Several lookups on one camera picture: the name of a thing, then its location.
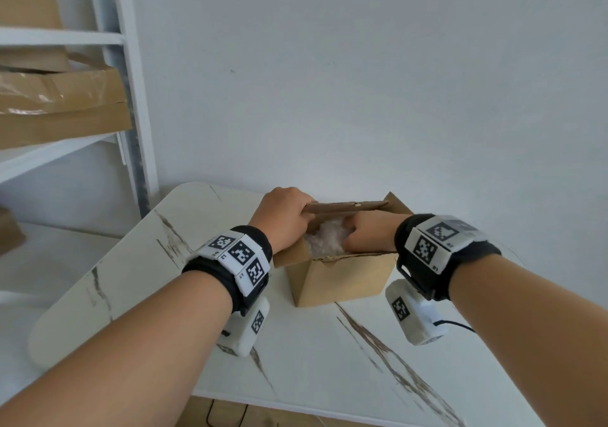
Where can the person's right hand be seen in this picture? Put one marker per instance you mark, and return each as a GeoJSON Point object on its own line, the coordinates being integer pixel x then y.
{"type": "Point", "coordinates": [375, 232]}

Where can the person's left hand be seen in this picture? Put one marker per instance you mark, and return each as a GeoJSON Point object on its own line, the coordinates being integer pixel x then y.
{"type": "Point", "coordinates": [282, 217]}

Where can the clear bubble wrap sheet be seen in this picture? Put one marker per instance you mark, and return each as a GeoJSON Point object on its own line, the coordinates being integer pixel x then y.
{"type": "Point", "coordinates": [325, 241]}

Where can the brown cardboard box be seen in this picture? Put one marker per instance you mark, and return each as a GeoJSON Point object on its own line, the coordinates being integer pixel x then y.
{"type": "Point", "coordinates": [342, 279]}

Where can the person's left forearm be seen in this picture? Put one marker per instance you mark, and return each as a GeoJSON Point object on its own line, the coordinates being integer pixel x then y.
{"type": "Point", "coordinates": [133, 355]}

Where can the person's right forearm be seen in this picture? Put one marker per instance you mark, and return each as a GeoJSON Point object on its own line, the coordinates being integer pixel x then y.
{"type": "Point", "coordinates": [532, 341]}

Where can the black right wristband, marker tiles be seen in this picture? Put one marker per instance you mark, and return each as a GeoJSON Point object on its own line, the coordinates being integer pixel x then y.
{"type": "Point", "coordinates": [427, 248]}

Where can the black wristband, marker tiles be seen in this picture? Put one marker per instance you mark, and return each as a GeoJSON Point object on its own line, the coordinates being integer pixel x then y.
{"type": "Point", "coordinates": [237, 251]}
{"type": "Point", "coordinates": [427, 248]}

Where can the black left wristband, marker tiles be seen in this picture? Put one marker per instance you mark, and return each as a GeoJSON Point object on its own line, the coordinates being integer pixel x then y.
{"type": "Point", "coordinates": [237, 251]}

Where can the white metal shelf unit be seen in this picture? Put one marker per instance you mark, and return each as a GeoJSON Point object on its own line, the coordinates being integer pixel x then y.
{"type": "Point", "coordinates": [138, 108]}

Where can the taped brown shelf carton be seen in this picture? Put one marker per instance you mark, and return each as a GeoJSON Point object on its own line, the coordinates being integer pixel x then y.
{"type": "Point", "coordinates": [62, 118]}

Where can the small brown shelf carton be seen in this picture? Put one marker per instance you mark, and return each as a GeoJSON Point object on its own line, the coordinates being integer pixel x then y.
{"type": "Point", "coordinates": [9, 232]}

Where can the plain brown shelf carton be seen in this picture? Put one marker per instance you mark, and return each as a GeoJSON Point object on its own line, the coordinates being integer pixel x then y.
{"type": "Point", "coordinates": [28, 4]}

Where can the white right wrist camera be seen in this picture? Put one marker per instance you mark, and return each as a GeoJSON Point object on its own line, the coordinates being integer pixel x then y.
{"type": "Point", "coordinates": [418, 324]}

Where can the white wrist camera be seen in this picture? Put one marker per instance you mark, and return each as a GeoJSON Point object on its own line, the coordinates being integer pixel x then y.
{"type": "Point", "coordinates": [418, 324]}
{"type": "Point", "coordinates": [244, 334]}

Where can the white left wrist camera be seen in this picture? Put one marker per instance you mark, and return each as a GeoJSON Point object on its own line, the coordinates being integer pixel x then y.
{"type": "Point", "coordinates": [244, 334]}

